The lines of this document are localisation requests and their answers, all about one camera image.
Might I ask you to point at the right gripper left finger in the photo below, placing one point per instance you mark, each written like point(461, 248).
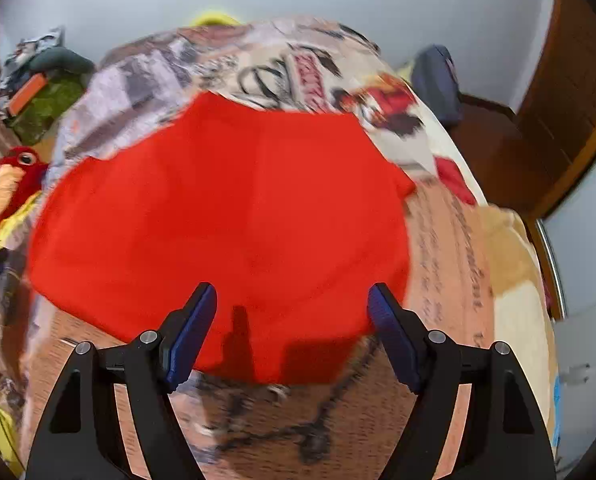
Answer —
point(79, 434)

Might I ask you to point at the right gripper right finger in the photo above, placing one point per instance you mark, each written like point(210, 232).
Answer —
point(504, 435)

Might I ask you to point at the red jacket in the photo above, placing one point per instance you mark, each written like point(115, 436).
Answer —
point(290, 216)

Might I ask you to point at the yellow printed t-shirt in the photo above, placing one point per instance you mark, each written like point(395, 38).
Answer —
point(14, 235)

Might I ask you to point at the red plush parrot toy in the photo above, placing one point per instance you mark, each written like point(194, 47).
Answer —
point(21, 176)

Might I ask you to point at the newspaper print bed quilt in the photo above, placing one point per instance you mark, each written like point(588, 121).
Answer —
point(343, 429)

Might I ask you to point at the orange box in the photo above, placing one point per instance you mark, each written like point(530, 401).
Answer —
point(26, 94)

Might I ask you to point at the grey pillow on clutter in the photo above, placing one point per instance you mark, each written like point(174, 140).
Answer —
point(60, 58)

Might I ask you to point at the brown wooden door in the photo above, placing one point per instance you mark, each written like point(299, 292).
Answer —
point(530, 159)

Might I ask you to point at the yellow curved foam headrest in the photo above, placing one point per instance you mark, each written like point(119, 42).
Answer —
point(214, 18)

